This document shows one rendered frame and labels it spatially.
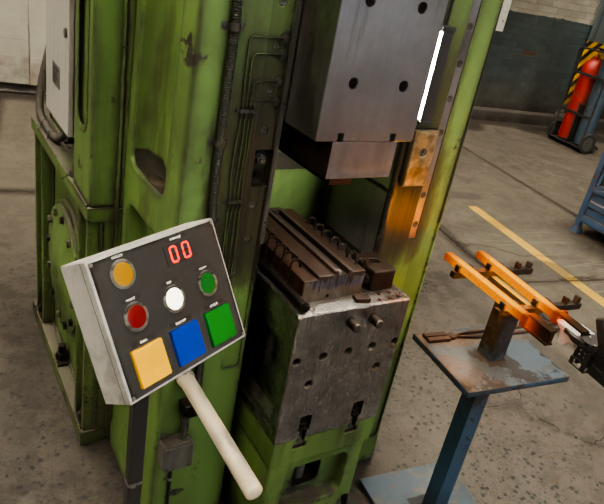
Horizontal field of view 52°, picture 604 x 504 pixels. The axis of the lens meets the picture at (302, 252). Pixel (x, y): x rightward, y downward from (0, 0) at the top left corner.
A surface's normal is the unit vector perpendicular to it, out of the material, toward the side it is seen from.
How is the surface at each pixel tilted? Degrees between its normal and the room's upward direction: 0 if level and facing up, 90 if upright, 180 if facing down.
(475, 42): 90
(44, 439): 0
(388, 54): 90
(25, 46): 90
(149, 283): 60
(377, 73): 90
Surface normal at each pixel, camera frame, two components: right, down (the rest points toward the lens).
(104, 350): -0.56, 0.28
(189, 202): 0.50, 0.46
